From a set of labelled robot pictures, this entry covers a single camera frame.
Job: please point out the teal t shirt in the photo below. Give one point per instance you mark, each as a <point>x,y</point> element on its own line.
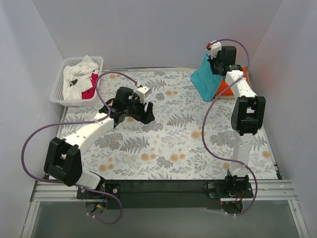
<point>205,81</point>

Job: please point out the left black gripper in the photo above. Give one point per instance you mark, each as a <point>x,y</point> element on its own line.
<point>143,113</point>

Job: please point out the magenta t shirt in basket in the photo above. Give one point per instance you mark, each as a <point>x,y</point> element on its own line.
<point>90,87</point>

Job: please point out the floral patterned table mat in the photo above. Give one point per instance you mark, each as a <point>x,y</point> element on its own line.
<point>189,138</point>

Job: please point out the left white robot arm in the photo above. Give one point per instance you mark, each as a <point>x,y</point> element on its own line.
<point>63,160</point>

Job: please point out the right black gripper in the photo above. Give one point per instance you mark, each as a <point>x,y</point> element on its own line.
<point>214,64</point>

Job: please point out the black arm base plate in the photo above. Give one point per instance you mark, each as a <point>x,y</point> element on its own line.
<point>168,193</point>

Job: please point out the aluminium frame rail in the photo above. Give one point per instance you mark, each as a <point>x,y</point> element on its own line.
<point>267,190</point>

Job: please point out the white plastic laundry basket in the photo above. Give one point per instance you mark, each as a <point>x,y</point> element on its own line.
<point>57,91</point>

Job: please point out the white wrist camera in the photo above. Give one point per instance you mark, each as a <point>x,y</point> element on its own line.
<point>143,92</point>
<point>214,47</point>

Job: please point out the folded orange t shirt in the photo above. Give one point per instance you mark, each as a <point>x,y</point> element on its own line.
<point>228,93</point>

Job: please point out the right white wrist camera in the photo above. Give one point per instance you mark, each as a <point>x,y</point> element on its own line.
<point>214,47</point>

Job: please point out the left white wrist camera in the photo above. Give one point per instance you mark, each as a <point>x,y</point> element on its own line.
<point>143,92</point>

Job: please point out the white t shirt in basket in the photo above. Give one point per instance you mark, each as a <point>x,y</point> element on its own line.
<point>74,78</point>

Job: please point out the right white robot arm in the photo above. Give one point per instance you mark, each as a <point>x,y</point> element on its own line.
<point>246,119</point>

